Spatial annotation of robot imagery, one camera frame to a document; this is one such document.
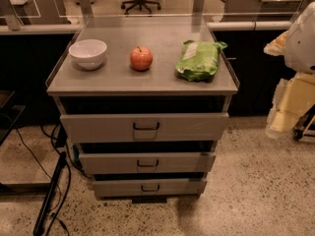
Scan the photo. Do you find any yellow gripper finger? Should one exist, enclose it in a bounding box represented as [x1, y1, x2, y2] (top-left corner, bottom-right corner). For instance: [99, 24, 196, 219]
[265, 73, 315, 139]

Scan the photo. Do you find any grey top drawer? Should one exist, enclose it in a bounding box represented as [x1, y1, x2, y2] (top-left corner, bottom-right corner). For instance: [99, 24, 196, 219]
[61, 113, 228, 144]

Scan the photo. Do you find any grey drawer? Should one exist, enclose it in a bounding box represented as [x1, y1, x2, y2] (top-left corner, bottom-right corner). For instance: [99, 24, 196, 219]
[92, 178, 207, 198]
[79, 152, 216, 174]
[61, 113, 228, 144]

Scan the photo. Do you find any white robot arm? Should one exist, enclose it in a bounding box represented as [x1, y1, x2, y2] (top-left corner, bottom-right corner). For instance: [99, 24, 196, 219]
[264, 2, 315, 139]

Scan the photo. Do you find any grey middle drawer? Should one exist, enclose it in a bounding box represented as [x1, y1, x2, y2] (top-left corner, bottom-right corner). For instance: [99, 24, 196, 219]
[79, 152, 216, 174]

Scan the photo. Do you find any grey bottom drawer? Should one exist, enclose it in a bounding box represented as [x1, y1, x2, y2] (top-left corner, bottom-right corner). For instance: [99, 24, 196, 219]
[92, 178, 207, 198]

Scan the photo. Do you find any grey drawer cabinet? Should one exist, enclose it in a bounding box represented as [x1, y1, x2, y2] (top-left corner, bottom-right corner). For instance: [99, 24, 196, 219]
[45, 15, 240, 205]

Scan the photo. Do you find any green snack bag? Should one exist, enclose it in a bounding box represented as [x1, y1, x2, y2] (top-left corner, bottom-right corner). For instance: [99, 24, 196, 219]
[175, 40, 227, 82]

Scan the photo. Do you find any red apple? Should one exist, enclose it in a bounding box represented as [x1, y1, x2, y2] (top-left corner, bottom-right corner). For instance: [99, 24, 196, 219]
[130, 46, 153, 71]

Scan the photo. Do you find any white ceramic bowl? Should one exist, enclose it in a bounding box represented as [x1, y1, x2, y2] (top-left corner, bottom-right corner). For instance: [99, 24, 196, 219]
[68, 39, 107, 70]

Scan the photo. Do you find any dark side table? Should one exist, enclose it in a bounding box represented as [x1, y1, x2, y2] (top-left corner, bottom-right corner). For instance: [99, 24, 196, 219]
[0, 90, 26, 146]

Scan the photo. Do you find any black floor bar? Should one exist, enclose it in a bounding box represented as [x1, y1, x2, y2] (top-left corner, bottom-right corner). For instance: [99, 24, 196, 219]
[32, 151, 66, 236]

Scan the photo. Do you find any white horizontal rail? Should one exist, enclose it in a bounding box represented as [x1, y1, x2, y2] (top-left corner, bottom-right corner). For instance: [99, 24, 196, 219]
[0, 20, 293, 35]

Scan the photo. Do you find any black floor cable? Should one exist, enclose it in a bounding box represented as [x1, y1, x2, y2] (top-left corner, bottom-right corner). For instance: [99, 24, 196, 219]
[13, 123, 90, 236]

